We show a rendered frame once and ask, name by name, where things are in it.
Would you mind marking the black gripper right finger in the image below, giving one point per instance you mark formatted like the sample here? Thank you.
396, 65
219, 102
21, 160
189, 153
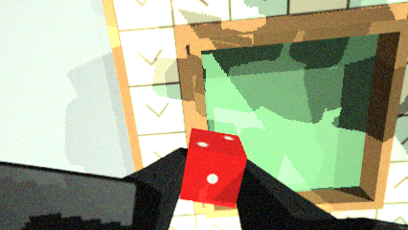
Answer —
265, 203

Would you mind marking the red die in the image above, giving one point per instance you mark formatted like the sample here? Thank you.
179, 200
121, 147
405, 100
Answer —
214, 168

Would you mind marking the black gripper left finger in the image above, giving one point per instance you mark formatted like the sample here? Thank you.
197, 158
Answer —
41, 198

